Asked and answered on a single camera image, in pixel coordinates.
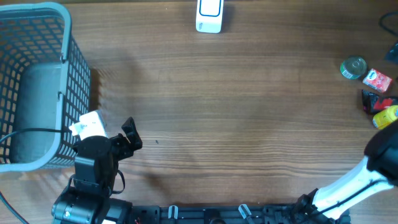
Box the red small carton box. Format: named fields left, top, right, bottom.
left=363, top=68, right=392, bottom=93

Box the green tin can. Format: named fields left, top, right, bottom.
left=340, top=56, right=368, bottom=80

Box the black red snack packet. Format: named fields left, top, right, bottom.
left=361, top=90, right=397, bottom=114

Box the yellow drink bottle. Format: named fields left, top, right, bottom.
left=373, top=105, right=397, bottom=129

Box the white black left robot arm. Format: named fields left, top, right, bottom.
left=52, top=117, right=142, bottom=224

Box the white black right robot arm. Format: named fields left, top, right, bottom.
left=290, top=91, right=397, bottom=223

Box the white barcode scanner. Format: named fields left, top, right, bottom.
left=195, top=0, right=224, bottom=34

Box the grey plastic mesh basket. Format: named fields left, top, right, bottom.
left=1, top=2, right=91, bottom=172

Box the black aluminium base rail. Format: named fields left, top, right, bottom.
left=129, top=204, right=351, bottom=224

